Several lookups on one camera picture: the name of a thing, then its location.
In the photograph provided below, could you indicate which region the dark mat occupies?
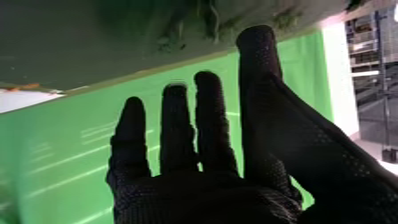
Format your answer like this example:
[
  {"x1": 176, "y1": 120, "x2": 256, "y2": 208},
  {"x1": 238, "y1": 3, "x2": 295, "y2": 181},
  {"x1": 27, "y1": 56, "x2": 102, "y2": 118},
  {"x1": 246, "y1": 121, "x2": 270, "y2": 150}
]
[{"x1": 0, "y1": 0, "x2": 352, "y2": 92}]

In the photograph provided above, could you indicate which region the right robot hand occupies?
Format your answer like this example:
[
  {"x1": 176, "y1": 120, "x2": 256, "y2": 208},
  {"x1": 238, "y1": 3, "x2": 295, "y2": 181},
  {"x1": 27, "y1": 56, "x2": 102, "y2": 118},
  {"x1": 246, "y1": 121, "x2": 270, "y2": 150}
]
[{"x1": 105, "y1": 24, "x2": 398, "y2": 224}]

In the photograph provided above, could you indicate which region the white sheet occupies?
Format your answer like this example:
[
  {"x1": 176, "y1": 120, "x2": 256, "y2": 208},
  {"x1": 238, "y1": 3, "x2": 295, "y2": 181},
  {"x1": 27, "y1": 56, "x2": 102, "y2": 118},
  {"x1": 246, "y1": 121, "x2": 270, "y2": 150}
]
[{"x1": 0, "y1": 89, "x2": 66, "y2": 114}]

